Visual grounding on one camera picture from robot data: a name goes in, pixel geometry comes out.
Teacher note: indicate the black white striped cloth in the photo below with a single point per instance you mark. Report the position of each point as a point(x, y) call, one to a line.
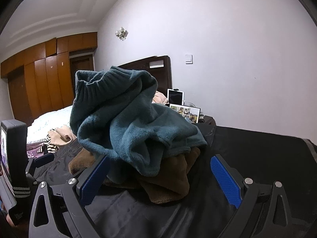
point(49, 146)

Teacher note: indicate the black bed cover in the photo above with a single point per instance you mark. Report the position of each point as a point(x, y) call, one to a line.
point(247, 143)

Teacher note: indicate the dark wooden headboard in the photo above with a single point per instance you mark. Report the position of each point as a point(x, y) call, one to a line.
point(161, 76)

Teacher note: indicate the dark nightstand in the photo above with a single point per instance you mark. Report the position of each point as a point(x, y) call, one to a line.
point(208, 120)

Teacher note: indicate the purple bedsheet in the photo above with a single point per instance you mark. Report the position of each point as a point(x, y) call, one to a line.
point(33, 151)

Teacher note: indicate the white tablet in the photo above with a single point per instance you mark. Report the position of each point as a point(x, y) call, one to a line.
point(175, 96)

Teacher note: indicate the photo collage frame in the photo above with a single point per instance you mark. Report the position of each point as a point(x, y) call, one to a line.
point(185, 111)

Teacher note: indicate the teal knit sweater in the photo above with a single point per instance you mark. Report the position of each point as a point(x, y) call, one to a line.
point(128, 129)

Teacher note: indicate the beige cloth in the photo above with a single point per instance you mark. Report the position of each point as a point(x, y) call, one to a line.
point(63, 135)

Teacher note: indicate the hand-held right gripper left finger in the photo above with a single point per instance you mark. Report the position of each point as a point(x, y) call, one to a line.
point(92, 181)

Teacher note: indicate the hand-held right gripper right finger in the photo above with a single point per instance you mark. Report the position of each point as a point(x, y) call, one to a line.
point(225, 181)

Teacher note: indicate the pink printed pillow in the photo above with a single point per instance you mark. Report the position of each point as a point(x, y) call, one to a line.
point(159, 99)

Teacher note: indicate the white wall switch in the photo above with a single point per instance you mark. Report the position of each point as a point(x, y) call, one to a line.
point(188, 58)

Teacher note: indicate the wooden wardrobe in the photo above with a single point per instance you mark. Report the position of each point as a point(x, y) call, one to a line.
point(44, 84)

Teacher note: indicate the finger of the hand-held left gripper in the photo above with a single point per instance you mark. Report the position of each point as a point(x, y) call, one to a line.
point(44, 159)

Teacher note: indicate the white quilted blanket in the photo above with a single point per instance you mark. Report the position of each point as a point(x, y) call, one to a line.
point(49, 119)

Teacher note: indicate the brown fleece garment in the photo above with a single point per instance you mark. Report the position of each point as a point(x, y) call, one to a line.
point(168, 178)

